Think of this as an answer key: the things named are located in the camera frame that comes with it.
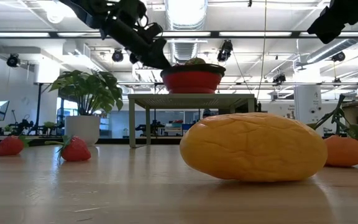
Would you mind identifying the black background equipment stand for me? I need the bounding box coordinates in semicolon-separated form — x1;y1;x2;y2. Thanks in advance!
7;110;35;136

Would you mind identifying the greenish brown kiwi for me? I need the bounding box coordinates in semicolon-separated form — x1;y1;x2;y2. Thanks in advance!
183;57;207;66

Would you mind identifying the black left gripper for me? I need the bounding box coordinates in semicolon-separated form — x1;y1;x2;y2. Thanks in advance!
99;14;173;70

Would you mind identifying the white plant pot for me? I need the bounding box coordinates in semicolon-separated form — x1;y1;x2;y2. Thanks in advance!
64;115;101;146

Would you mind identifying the silver ceiling duct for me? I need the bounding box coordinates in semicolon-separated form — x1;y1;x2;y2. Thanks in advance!
165;0;209;65

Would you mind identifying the yellow orange mango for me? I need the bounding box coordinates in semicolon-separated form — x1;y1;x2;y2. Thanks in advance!
179;112;328;183

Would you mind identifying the green monstera plant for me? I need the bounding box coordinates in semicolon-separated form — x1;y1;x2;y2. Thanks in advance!
48;69;124;116

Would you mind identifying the black ceiling spotlight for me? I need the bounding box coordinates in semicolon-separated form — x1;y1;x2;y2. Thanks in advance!
6;53;21;68
272;73;287;85
331;51;346;62
216;39;234;62
111;48;124;63

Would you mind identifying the green perforated metal shelf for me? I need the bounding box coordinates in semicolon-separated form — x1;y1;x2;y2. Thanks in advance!
127;93;257;149

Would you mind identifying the small red strawberry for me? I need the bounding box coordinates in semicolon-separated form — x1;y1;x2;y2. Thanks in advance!
44;134;92;162
0;134;32;157

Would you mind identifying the thin hanging cable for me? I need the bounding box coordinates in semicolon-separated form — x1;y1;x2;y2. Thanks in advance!
256;0;269;100

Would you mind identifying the white pillar with signs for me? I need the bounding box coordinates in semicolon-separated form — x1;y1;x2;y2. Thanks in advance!
293;85;323;125

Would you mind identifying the black aluminium table frame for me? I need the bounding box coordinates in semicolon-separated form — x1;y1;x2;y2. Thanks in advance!
0;136;183;151

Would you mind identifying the red bowl with grey rim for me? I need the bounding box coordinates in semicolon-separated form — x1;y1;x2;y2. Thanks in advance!
160;63;226;95

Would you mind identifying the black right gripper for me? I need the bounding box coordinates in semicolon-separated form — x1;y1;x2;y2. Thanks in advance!
306;0;358;45

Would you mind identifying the black overhead frame bar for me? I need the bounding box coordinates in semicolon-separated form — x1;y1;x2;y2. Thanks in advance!
0;30;358;39

